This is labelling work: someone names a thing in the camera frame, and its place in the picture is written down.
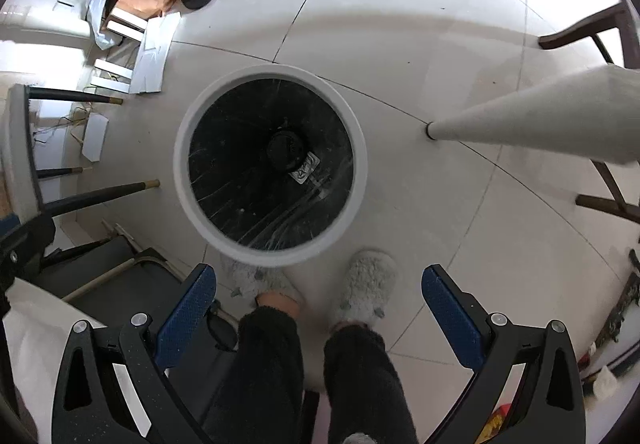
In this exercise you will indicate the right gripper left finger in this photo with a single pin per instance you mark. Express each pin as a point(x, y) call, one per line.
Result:
point(89, 406)

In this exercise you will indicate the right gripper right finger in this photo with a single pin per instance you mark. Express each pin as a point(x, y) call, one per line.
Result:
point(548, 405)

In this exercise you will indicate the white round trash bin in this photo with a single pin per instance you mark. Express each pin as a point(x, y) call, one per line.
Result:
point(270, 165)

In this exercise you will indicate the left fuzzy slipper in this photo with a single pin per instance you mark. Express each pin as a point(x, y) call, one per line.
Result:
point(268, 287)

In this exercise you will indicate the fuzzy slipper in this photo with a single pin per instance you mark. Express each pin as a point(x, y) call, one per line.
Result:
point(268, 287)
point(366, 288)

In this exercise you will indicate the right fuzzy slipper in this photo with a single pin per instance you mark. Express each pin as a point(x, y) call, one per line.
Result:
point(366, 288)

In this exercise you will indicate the white table leg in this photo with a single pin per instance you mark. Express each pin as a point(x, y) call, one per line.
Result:
point(570, 116)

